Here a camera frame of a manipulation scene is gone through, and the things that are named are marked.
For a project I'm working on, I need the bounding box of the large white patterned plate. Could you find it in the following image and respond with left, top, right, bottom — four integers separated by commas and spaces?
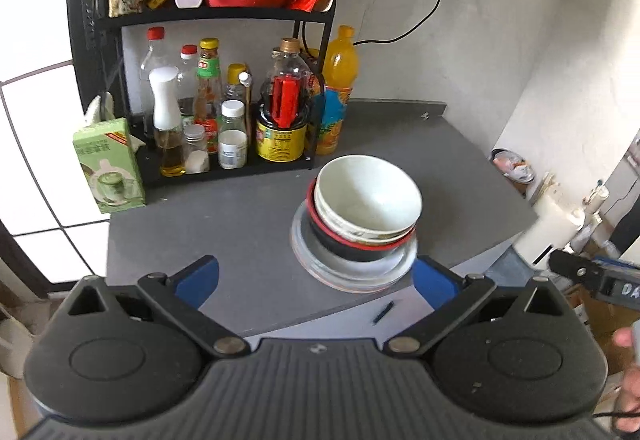
290, 203, 418, 294

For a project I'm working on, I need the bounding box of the red plastic bowl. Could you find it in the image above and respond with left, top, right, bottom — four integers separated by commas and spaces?
305, 180, 416, 261

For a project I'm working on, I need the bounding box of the white bowl with branch pattern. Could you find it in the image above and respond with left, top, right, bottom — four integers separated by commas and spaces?
314, 154, 423, 239

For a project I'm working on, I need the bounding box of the white bowl yellow outside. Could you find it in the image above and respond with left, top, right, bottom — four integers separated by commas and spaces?
314, 211, 416, 246

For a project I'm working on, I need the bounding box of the person's right hand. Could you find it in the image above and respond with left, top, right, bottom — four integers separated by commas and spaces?
613, 327, 640, 434

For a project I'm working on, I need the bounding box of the cardboard box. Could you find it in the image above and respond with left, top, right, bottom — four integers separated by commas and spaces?
565, 285, 639, 375

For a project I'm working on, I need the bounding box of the black pen on floor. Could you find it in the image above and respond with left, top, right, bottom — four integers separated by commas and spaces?
372, 301, 396, 325

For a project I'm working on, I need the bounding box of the white toothbrush holder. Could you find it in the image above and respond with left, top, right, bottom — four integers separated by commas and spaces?
582, 180, 610, 216

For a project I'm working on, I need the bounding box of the white rice cooker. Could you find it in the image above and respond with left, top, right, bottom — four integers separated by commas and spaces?
513, 194, 585, 271

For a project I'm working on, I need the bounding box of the small glass spice jar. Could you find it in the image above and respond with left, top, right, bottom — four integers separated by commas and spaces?
183, 124, 209, 175

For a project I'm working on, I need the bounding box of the brown pot with packets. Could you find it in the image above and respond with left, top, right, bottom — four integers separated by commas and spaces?
490, 149, 535, 197

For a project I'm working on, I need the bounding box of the green tissue box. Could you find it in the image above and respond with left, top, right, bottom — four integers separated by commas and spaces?
73, 117, 145, 214

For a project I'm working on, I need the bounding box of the white top oil dispenser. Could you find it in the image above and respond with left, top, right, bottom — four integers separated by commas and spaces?
149, 66, 184, 177

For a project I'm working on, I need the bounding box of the white cap spice jar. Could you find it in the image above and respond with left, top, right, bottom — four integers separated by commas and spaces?
217, 100, 248, 171

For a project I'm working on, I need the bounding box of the yellow cap bottle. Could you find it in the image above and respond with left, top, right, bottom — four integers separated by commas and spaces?
222, 63, 247, 104

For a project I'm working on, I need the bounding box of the green label sauce bottle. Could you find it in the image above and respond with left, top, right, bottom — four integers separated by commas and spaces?
193, 37, 222, 154

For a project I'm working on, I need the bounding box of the dark soy sauce bottle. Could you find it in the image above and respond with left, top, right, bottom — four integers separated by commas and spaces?
256, 37, 312, 163

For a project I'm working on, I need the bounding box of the orange juice bottle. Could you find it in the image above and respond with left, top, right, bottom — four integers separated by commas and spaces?
316, 26, 359, 155

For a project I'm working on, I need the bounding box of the black metal shelf rack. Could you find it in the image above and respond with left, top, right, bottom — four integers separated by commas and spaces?
67, 0, 336, 189

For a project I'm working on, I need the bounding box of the black power cable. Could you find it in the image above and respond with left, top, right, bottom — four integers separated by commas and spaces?
352, 0, 455, 47

